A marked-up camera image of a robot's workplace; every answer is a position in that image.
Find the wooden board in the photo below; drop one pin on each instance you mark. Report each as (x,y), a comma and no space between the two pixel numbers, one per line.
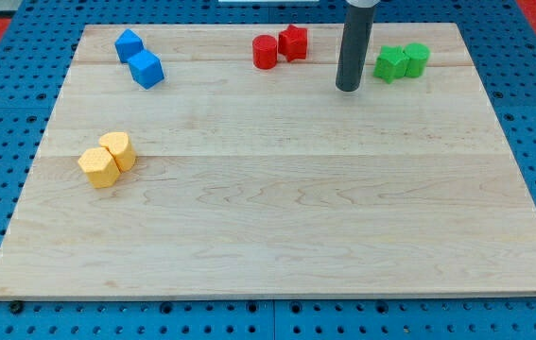
(252,184)

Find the green cylinder block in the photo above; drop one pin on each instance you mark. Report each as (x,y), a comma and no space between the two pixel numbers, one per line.
(418,55)

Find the red star block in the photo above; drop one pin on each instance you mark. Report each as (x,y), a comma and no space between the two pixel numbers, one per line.
(293,43)

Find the blue triangular block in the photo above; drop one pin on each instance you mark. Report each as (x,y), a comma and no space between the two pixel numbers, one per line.
(127,45)

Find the yellow hexagon block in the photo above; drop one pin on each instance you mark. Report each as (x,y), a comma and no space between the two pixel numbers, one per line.
(99,167)

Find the red cylinder block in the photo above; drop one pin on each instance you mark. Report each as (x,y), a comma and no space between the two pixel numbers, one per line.
(264,52)

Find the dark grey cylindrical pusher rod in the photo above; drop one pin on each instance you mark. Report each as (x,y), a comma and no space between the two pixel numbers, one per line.
(355,41)

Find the blue cube block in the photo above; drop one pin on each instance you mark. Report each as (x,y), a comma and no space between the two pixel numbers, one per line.
(146,69)

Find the yellow heart block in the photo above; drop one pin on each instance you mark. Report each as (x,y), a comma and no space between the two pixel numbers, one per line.
(120,146)

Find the silver rod mount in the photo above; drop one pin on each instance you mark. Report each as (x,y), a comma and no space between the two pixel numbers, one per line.
(363,4)

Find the green star block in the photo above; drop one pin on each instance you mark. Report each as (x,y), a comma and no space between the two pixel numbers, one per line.
(391,63)

